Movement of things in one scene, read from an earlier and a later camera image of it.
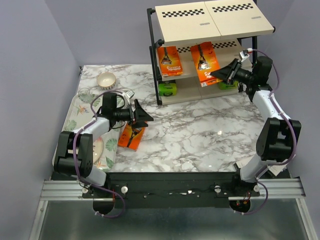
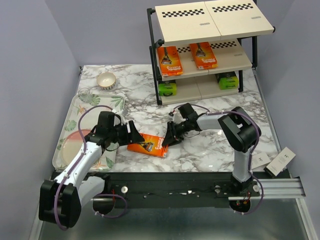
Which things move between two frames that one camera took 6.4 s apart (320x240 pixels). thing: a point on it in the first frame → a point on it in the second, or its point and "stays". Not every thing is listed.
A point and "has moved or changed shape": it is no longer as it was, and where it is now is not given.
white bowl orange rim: (106, 80) stays
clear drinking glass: (84, 95) stays
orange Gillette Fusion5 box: (130, 137) has moved or changed shape
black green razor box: (167, 88) stays
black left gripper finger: (140, 114) → (134, 136)
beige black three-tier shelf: (190, 41) stays
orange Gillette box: (169, 60) stays
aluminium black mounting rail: (176, 190) stays
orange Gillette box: (206, 62) has moved or changed shape
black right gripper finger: (224, 72) → (170, 133)
